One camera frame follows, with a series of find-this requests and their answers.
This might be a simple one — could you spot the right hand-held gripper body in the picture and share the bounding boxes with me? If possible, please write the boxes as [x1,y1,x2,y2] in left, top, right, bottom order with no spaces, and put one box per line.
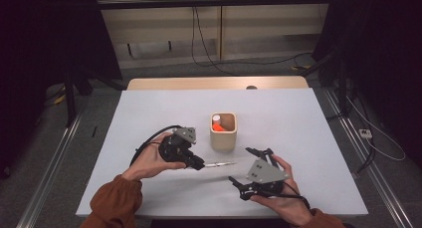
[241,152,291,202]

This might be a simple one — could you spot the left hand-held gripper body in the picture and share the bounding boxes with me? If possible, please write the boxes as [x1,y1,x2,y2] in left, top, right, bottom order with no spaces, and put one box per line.
[157,126,198,164]

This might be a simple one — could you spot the clear silver pen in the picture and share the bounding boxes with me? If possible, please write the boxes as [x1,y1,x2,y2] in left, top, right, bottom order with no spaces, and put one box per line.
[202,160,237,168]

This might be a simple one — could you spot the beige square pen holder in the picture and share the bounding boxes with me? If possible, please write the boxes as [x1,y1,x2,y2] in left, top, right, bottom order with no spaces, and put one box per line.
[209,112,238,152]

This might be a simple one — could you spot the person's left hand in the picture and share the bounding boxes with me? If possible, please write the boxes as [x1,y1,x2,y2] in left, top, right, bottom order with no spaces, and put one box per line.
[121,131,187,182]

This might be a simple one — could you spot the person's right hand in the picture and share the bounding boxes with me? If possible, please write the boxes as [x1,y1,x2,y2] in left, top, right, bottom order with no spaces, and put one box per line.
[250,153,315,227]

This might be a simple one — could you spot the white table mat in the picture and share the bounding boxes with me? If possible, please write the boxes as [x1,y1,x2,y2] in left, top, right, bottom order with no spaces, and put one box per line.
[75,88,369,219]

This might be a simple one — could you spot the wooden table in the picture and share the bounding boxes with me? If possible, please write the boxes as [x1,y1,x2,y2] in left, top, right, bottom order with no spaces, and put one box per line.
[126,76,310,91]

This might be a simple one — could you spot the black metal stand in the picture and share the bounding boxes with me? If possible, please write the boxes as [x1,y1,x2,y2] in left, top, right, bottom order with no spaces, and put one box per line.
[63,68,127,127]

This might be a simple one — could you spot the black horizontal bar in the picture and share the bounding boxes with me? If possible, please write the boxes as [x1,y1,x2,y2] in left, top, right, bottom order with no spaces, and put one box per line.
[98,0,332,11]

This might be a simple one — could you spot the black curtain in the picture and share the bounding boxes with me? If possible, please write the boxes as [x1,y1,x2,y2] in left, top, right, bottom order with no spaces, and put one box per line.
[312,0,422,159]
[0,0,123,179]

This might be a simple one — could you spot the left hand-held gripper cable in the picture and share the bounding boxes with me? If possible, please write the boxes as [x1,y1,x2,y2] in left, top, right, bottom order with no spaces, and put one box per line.
[129,124,183,166]

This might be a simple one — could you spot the hand-held gripper cable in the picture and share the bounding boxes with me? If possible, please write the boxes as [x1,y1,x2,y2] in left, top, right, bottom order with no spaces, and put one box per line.
[265,181,312,211]
[129,124,183,166]

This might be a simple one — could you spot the right hand-held gripper cable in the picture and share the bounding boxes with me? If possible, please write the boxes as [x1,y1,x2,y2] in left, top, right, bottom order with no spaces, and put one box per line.
[265,181,312,211]

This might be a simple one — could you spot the metal floor rail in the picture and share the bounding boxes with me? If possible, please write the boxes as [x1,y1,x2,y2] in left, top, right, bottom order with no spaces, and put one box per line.
[322,88,414,228]
[16,112,84,228]

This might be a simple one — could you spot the black hanging cable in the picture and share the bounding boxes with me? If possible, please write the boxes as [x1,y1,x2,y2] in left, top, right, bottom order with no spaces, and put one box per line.
[190,5,313,77]

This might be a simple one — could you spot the white floor cable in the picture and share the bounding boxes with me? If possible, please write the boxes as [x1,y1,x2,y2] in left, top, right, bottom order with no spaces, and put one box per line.
[344,95,406,162]

